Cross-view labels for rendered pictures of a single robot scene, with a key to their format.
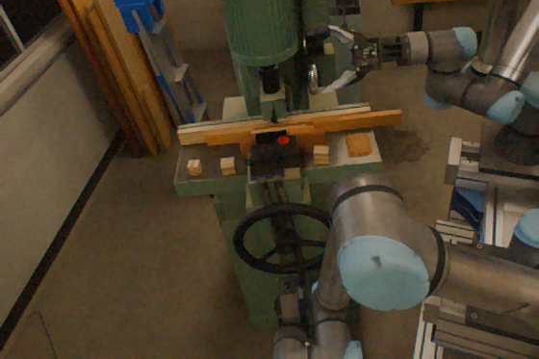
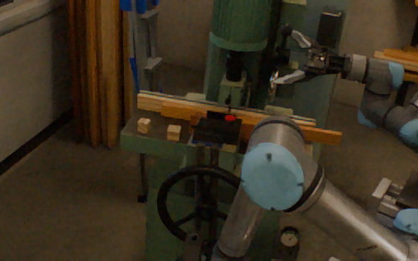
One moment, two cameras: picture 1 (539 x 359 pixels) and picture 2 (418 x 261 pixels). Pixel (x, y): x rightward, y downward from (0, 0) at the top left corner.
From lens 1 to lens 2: 0.48 m
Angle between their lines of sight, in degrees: 15
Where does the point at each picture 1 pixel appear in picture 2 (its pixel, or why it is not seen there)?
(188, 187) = (131, 140)
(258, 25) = (238, 15)
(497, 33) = not seen: outside the picture
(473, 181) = (391, 218)
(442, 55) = (375, 77)
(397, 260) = (283, 158)
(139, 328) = not seen: outside the picture
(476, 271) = (342, 204)
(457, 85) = (383, 106)
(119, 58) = (97, 36)
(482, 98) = (398, 119)
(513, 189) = not seen: outside the picture
